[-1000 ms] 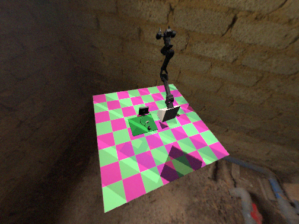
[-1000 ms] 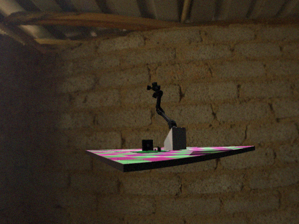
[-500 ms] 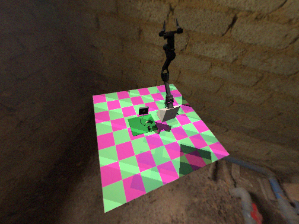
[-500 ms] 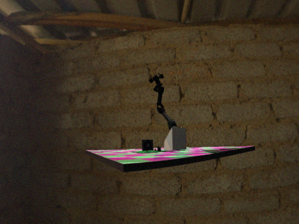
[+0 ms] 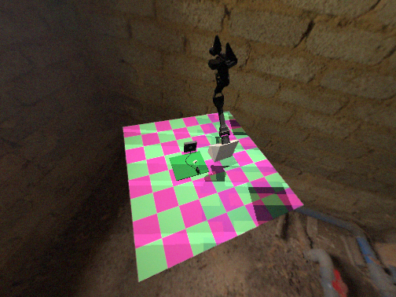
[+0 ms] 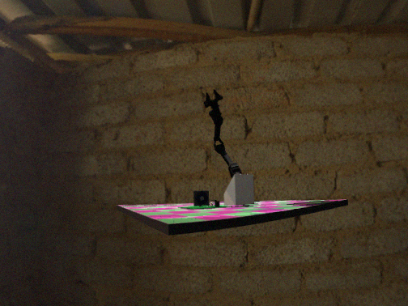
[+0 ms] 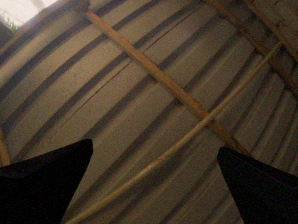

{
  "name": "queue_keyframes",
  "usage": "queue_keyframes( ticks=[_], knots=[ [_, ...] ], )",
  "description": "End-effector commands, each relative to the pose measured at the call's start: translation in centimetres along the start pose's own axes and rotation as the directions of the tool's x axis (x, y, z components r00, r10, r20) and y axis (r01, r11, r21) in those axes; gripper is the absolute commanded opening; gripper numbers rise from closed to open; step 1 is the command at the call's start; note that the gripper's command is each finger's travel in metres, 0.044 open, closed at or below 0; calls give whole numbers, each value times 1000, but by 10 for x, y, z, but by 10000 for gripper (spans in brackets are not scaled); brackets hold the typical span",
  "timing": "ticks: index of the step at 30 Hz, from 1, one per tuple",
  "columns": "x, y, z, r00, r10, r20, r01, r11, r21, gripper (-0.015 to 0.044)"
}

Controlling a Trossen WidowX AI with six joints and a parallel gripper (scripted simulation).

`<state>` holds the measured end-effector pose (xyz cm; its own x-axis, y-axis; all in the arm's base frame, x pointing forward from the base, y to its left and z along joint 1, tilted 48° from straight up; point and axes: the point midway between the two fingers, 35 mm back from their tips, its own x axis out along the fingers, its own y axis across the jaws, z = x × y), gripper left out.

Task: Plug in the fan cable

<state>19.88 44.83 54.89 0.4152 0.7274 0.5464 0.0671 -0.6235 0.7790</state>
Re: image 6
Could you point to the green circuit board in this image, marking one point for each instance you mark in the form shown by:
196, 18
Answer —
212, 206

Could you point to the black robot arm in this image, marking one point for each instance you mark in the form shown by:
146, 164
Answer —
218, 121

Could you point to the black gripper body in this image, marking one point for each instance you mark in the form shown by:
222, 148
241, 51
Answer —
216, 102

